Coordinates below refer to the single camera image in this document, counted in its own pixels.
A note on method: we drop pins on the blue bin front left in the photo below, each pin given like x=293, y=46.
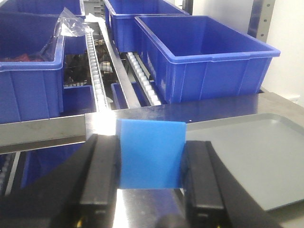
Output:
x=31, y=67

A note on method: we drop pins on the grey metal tray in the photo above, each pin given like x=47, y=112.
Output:
x=264, y=152

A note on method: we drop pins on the clear plastic bag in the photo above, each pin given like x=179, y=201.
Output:
x=73, y=28

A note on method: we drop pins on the blue cube block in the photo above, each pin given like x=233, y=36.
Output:
x=151, y=153

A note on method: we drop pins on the grey metal shelf post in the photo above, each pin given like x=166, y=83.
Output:
x=260, y=19

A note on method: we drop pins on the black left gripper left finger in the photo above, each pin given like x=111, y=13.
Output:
x=81, y=192

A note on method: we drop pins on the white roller conveyor rail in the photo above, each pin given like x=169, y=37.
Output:
x=101, y=103

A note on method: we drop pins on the blue bin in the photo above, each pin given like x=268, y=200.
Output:
x=54, y=7
x=120, y=14
x=196, y=57
x=31, y=67

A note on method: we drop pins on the blue bin rear right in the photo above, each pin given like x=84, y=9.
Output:
x=120, y=14

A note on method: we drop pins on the blue bin front right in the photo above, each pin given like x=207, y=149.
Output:
x=196, y=57

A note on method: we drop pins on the blue bin lower shelf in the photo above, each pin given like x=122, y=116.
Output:
x=119, y=98

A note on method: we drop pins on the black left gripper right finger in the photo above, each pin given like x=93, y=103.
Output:
x=213, y=196

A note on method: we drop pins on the blue bin rear left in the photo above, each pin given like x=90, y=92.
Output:
x=54, y=7

